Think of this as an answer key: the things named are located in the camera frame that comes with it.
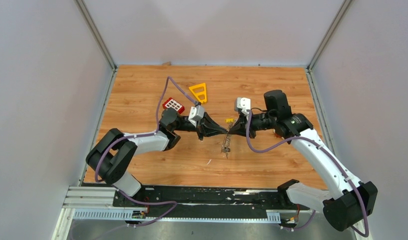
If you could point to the red block with white grid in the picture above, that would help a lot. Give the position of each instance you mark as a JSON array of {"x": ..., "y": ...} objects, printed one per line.
[{"x": 172, "y": 103}]

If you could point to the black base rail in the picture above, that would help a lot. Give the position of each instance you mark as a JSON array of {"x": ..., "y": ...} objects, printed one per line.
[{"x": 208, "y": 202}]

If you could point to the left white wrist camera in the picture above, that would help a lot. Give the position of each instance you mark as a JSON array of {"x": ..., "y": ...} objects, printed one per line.
[{"x": 196, "y": 114}]

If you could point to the yellow triangular plastic piece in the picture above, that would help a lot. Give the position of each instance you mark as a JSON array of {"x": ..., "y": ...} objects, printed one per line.
[{"x": 200, "y": 92}]

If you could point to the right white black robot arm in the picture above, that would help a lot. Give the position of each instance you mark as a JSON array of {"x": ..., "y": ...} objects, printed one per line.
[{"x": 347, "y": 202}]

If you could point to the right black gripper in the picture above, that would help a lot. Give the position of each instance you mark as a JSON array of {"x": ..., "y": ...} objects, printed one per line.
[{"x": 239, "y": 128}]

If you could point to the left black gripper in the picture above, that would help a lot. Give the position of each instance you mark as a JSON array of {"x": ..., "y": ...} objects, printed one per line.
[{"x": 206, "y": 127}]

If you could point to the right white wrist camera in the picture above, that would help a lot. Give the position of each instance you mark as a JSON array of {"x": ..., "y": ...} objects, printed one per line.
[{"x": 242, "y": 105}]

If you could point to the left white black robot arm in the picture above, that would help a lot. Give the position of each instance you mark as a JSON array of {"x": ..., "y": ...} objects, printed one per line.
[{"x": 112, "y": 155}]

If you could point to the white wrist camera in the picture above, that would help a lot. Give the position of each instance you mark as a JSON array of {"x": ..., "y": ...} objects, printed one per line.
[
  {"x": 242, "y": 105},
  {"x": 196, "y": 114}
]

